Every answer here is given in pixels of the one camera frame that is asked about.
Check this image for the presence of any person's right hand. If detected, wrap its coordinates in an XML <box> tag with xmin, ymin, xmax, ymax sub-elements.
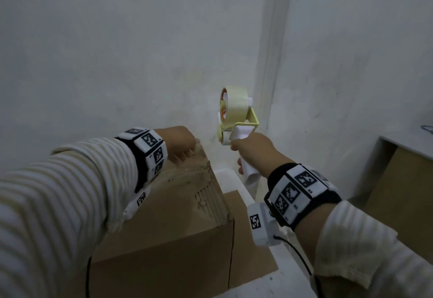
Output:
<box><xmin>230</xmin><ymin>132</ymin><xmax>289</xmax><ymax>178</ymax></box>

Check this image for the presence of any person's left hand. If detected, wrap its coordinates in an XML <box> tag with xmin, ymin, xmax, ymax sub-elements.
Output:
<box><xmin>162</xmin><ymin>126</ymin><xmax>199</xmax><ymax>165</ymax></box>

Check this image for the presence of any yellow tape dispenser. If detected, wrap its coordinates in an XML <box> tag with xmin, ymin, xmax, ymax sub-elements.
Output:
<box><xmin>216</xmin><ymin>85</ymin><xmax>261</xmax><ymax>187</ymax></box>

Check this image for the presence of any brown cardboard box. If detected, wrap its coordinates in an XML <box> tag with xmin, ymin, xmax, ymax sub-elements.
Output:
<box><xmin>67</xmin><ymin>144</ymin><xmax>279</xmax><ymax>298</ymax></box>

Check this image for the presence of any person's left forearm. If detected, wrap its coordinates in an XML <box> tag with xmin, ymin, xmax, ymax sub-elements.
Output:
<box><xmin>0</xmin><ymin>137</ymin><xmax>141</xmax><ymax>298</ymax></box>

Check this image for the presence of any person's right forearm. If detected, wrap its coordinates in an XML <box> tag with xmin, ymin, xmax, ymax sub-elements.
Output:
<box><xmin>293</xmin><ymin>201</ymin><xmax>433</xmax><ymax>298</ymax></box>

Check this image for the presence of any brown cardboard sheet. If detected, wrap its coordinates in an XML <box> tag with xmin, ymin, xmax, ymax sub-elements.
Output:
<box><xmin>364</xmin><ymin>146</ymin><xmax>433</xmax><ymax>265</ymax></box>

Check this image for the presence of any black marker wristband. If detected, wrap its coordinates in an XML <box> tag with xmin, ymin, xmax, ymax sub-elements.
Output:
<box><xmin>263</xmin><ymin>163</ymin><xmax>343</xmax><ymax>232</ymax></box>
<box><xmin>114</xmin><ymin>127</ymin><xmax>169</xmax><ymax>194</ymax></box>

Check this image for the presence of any white side desk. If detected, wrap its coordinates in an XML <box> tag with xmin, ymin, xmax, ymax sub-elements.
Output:
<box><xmin>378</xmin><ymin>127</ymin><xmax>433</xmax><ymax>161</ymax></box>

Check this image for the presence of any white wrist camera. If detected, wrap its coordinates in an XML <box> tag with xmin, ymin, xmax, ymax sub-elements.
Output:
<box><xmin>246</xmin><ymin>202</ymin><xmax>283</xmax><ymax>248</ymax></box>
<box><xmin>122</xmin><ymin>186</ymin><xmax>152</xmax><ymax>221</ymax></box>

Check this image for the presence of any black camera cable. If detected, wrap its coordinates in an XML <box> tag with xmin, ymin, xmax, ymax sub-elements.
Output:
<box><xmin>273</xmin><ymin>234</ymin><xmax>326</xmax><ymax>298</ymax></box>
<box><xmin>85</xmin><ymin>256</ymin><xmax>94</xmax><ymax>298</ymax></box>

